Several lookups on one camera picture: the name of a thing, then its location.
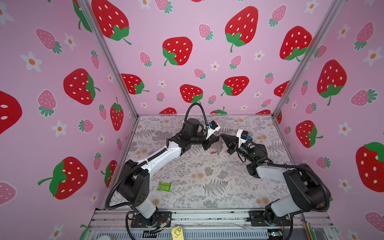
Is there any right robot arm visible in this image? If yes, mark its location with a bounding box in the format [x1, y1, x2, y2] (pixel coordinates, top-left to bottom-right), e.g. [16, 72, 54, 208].
[221, 132, 331, 226]

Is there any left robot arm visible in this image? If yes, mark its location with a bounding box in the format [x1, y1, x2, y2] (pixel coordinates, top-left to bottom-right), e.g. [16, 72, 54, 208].
[105, 103, 220, 226]

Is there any green packet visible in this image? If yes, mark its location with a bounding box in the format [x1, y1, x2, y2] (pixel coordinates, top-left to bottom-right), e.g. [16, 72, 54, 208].
[157, 182, 172, 192]

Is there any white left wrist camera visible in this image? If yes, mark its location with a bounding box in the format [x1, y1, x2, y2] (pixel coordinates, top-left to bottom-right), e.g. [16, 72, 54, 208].
[206, 121, 221, 140]

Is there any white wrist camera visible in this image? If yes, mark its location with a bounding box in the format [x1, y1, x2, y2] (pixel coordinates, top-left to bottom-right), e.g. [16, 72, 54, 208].
[206, 121, 221, 140]
[236, 129, 253, 148]

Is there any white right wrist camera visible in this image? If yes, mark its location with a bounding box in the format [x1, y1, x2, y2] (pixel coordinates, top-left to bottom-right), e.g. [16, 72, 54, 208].
[236, 129, 253, 148]

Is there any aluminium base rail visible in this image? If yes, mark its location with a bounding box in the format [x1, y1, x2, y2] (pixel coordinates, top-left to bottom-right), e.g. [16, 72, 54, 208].
[84, 209, 341, 240]

